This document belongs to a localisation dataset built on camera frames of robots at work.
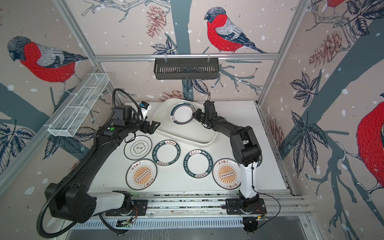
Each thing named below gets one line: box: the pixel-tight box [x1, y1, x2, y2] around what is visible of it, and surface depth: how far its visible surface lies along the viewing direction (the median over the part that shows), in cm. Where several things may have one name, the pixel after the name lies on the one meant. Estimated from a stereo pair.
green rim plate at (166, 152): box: [152, 139, 181, 167], surface depth 95 cm
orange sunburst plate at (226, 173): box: [212, 158, 242, 190], surface depth 86 cm
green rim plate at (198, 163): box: [183, 149, 214, 179], surface depth 90 cm
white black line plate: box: [124, 135, 153, 161], surface depth 97 cm
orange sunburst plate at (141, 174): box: [125, 158, 158, 191], surface depth 86 cm
